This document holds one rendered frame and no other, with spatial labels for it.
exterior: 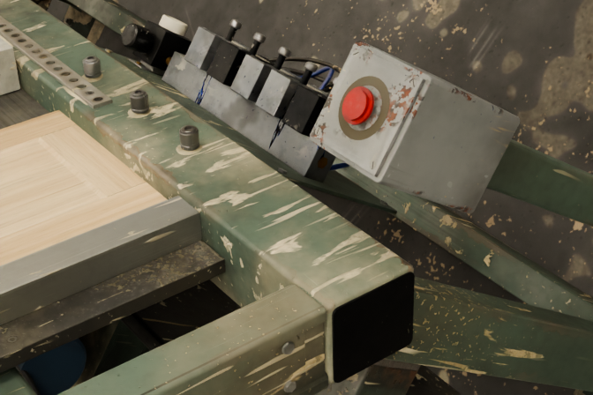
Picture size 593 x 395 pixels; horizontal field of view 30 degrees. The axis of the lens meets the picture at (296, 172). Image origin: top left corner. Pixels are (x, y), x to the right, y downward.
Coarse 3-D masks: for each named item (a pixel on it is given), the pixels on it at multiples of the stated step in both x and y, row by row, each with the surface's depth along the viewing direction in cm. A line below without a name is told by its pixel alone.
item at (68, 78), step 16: (0, 16) 180; (0, 32) 175; (16, 32) 175; (32, 48) 169; (48, 64) 164; (64, 64) 164; (64, 80) 159; (80, 80) 159; (80, 96) 155; (96, 96) 155
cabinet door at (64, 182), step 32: (32, 128) 155; (64, 128) 155; (0, 160) 148; (32, 160) 148; (64, 160) 147; (96, 160) 147; (0, 192) 141; (32, 192) 141; (64, 192) 141; (96, 192) 141; (128, 192) 140; (0, 224) 135; (32, 224) 135; (64, 224) 134; (96, 224) 134; (0, 256) 129
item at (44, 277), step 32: (128, 224) 130; (160, 224) 130; (192, 224) 132; (32, 256) 125; (64, 256) 125; (96, 256) 125; (128, 256) 128; (160, 256) 131; (0, 288) 120; (32, 288) 121; (64, 288) 124; (0, 320) 121
